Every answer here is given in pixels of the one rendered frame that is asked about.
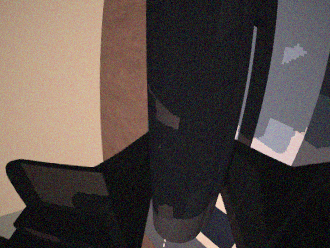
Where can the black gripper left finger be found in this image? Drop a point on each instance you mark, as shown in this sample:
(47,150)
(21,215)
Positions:
(118,190)

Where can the cream square tile with dark square mark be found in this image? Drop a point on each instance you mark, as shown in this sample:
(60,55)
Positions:
(218,233)

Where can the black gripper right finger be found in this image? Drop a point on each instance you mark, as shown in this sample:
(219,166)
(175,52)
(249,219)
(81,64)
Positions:
(262,195)

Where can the grey flat mat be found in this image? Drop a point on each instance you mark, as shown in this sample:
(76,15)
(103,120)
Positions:
(315,148)

